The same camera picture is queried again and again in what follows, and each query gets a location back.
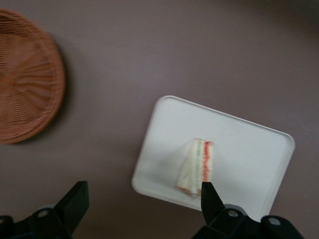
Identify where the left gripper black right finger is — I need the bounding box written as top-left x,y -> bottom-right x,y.
193,181 -> 260,239

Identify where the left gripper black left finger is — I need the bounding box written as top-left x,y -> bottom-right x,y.
26,180 -> 90,239

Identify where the triangular sandwich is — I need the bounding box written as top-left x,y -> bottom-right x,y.
175,138 -> 215,199

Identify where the cream rectangular plastic tray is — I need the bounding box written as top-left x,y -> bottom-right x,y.
131,95 -> 296,220

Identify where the round brown wicker basket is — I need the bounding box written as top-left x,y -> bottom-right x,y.
0,8 -> 67,145

